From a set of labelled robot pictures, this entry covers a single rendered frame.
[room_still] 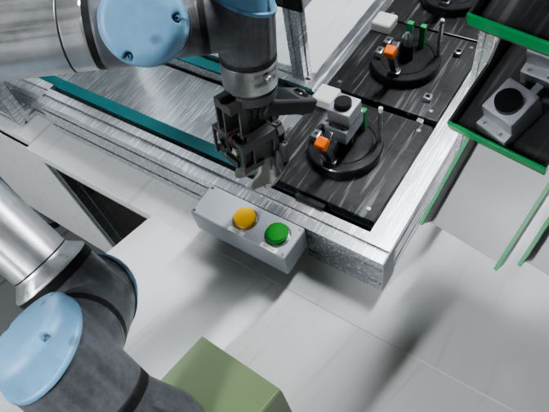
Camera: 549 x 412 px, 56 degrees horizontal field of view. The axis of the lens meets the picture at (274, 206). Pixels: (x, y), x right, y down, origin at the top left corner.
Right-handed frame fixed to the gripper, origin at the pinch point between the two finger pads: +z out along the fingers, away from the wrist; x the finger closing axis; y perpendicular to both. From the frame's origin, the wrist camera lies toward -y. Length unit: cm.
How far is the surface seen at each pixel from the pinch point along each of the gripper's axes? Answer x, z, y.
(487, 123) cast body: 25.9, -19.4, -14.3
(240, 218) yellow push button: -2.7, 8.5, 4.9
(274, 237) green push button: 4.6, 8.3, 3.3
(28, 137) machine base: -69, 22, 22
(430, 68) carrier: -0.9, -0.8, -43.0
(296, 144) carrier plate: -8.1, 5.8, -13.3
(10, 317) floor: -99, 113, 55
